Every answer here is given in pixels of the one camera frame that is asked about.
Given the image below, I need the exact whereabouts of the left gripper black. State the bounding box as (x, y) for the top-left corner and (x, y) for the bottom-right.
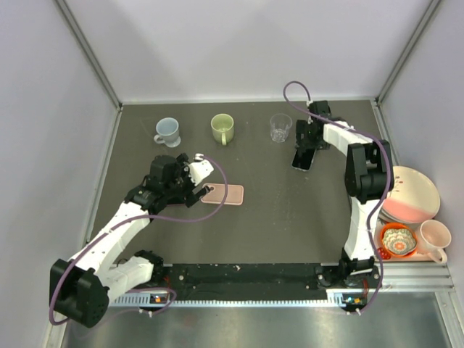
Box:
(165, 154), (210, 207)

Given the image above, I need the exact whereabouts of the dark phone blue edge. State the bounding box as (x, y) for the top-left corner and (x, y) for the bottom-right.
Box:
(291, 149), (316, 171)

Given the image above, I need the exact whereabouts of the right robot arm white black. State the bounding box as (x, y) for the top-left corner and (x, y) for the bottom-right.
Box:
(291, 101), (393, 288)

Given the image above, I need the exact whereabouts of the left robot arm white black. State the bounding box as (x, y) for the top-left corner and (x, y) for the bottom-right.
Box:
(49, 154), (214, 328)

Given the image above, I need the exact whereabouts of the clear glass tumbler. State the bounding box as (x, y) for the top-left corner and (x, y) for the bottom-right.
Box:
(270, 113), (293, 143)

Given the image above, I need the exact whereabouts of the light blue footed cup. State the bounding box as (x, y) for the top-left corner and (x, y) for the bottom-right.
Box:
(154, 117), (181, 148)

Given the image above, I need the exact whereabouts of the green mug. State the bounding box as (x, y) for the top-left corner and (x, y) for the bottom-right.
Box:
(210, 114), (234, 146)

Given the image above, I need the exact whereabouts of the pink white plate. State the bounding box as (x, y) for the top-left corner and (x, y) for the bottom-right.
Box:
(379, 166), (441, 224)

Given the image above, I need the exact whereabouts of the orange patterned bowl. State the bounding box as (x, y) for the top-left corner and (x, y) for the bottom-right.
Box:
(379, 223), (418, 258)

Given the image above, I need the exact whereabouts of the white tray with strawberries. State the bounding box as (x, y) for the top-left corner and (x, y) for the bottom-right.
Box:
(374, 219), (431, 262)

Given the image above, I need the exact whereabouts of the pink mug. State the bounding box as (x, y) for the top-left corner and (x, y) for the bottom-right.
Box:
(415, 220), (452, 264)

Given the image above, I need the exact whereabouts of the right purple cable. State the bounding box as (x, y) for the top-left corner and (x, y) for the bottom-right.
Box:
(283, 80), (395, 315)

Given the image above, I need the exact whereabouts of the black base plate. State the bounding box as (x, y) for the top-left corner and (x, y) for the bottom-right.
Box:
(123, 262), (383, 301)

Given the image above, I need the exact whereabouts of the light blue cable duct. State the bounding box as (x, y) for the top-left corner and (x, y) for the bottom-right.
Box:
(109, 291), (367, 312)

